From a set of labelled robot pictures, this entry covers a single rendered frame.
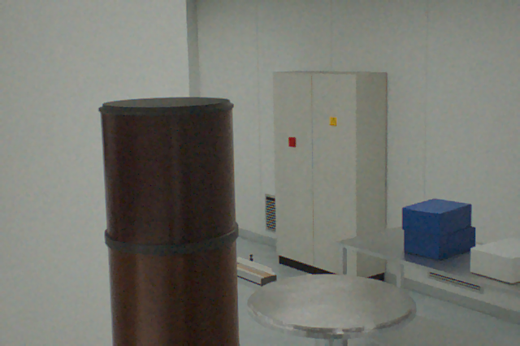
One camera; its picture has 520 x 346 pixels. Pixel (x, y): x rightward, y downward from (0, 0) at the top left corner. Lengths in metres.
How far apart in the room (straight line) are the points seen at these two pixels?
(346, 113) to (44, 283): 5.57
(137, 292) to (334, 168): 7.11
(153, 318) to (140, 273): 0.02
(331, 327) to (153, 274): 3.72
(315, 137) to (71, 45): 5.85
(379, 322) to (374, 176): 3.46
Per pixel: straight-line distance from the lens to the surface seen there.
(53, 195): 1.82
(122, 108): 0.27
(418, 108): 7.16
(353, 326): 4.00
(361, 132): 7.17
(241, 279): 4.93
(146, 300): 0.28
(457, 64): 6.88
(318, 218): 7.66
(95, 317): 1.94
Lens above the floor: 2.37
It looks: 9 degrees down
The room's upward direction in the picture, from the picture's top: 1 degrees counter-clockwise
